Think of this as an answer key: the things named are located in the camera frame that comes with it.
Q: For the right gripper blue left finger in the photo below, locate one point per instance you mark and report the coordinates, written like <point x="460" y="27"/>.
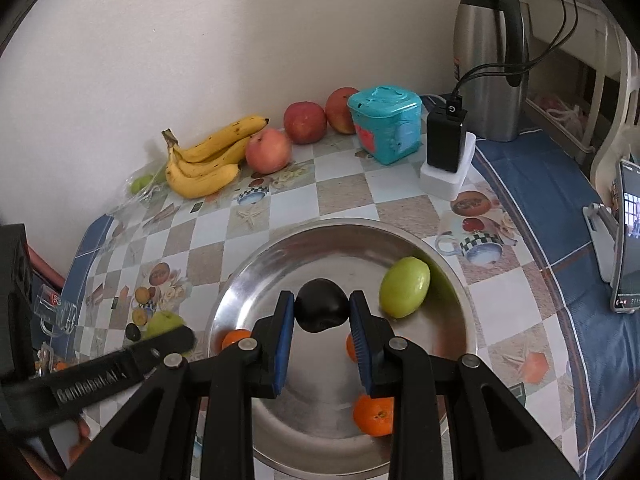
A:
<point x="274" y="336"/>

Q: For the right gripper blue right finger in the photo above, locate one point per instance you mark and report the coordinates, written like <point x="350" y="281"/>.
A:
<point x="370" y="335"/>

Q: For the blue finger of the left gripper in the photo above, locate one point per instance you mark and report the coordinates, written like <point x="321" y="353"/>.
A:
<point x="172" y="342"/>

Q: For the dark purple fruit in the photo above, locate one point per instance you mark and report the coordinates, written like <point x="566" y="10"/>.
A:
<point x="132" y="332"/>
<point x="320" y="305"/>

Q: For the small green apple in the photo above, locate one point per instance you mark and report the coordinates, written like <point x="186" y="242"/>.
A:
<point x="162" y="322"/>

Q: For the tan round fruit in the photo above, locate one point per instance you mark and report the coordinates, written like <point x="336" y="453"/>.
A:
<point x="142" y="295"/>
<point x="139" y="317"/>

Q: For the person's left hand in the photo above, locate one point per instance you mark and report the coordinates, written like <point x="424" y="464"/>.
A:
<point x="53" y="451"/>

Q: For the orange tangerine with stem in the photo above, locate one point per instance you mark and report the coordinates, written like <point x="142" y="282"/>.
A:
<point x="350" y="349"/>

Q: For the left orange tangerine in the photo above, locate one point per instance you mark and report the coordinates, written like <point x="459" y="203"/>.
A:
<point x="235" y="336"/>

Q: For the large green apple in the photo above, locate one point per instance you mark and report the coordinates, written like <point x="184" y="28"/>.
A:
<point x="404" y="287"/>

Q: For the near orange tangerine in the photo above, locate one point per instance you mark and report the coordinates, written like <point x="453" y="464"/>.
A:
<point x="374" y="416"/>

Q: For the clear glass mug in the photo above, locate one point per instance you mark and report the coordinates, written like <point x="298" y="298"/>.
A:
<point x="57" y="316"/>

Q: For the round steel tray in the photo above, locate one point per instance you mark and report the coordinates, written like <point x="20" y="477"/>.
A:
<point x="308" y="431"/>

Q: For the checkered printed tablecloth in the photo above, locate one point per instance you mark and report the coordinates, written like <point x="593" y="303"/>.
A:
<point x="515" y="237"/>

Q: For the yellow banana bunch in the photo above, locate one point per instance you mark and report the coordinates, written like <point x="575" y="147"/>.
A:
<point x="207" y="167"/>

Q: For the pale red apple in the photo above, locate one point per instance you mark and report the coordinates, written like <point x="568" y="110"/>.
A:
<point x="268" y="151"/>

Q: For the teal plastic box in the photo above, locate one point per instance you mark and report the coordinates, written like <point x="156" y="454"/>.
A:
<point x="388" y="122"/>

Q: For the middle red apple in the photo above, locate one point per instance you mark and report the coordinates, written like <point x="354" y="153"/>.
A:
<point x="304" y="122"/>

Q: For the black power adapter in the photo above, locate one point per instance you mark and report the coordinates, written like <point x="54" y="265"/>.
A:
<point x="445" y="134"/>

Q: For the far red apple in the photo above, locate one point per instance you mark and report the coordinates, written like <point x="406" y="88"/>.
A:
<point x="337" y="111"/>

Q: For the white phone stand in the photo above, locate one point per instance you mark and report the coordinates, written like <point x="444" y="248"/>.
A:
<point x="602" y="227"/>

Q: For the smartphone on stand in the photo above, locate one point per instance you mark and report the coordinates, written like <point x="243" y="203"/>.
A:
<point x="626" y="277"/>

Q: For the steel thermos jug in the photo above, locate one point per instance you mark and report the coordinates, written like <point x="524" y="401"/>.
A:
<point x="489" y="44"/>

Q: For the white plastic chair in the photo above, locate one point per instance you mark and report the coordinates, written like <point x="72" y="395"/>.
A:
<point x="622" y="140"/>

